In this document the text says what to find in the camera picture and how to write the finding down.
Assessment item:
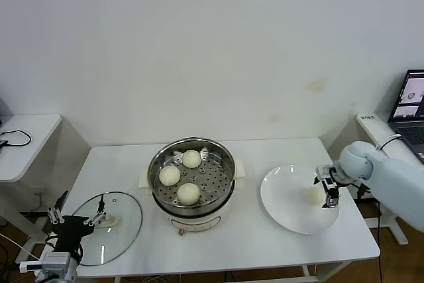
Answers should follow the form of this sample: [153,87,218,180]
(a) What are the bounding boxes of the cream electric cooker pot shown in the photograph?
[137,158,248,238]

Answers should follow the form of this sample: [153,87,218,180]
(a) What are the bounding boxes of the round glass lid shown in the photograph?
[68,191,144,266]

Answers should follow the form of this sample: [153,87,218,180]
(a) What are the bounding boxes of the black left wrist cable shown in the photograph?
[44,233,84,266]

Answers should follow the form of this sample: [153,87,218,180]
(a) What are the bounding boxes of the white side table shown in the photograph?
[353,113,424,247]
[0,114,63,266]

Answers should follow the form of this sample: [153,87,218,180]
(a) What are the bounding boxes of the black cable with adapter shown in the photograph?
[356,137,402,283]

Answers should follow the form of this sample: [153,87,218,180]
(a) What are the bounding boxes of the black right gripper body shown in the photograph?
[322,174,340,198]

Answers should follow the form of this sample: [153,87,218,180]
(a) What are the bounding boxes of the white steamed baozi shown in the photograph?
[158,166,182,187]
[303,187,325,205]
[182,149,202,168]
[176,182,201,207]

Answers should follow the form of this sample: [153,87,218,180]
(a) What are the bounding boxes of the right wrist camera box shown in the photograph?
[315,164,337,180]

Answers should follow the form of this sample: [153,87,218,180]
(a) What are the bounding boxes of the white flat cable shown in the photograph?
[375,133,401,151]

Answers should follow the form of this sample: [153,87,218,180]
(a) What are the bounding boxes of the black looped cable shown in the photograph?
[0,129,32,148]

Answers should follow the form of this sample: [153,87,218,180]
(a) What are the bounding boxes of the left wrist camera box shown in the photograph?
[19,251,72,274]

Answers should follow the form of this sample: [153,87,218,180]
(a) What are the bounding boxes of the white floor cable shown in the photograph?
[0,232,42,261]

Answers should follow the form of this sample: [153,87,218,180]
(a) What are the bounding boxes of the perforated steel steamer basket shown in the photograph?
[147,137,237,210]

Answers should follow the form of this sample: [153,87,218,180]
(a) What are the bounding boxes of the round white plate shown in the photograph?
[260,164,341,235]

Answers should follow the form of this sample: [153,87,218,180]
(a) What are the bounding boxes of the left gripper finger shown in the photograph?
[82,194,107,227]
[46,190,70,225]

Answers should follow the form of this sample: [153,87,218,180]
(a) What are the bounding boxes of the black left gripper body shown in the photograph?
[52,215,94,253]

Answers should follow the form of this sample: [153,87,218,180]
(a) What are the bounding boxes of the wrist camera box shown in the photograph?
[315,164,337,180]
[19,251,72,274]

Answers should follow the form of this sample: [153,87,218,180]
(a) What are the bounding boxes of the grey open laptop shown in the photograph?
[388,70,424,165]

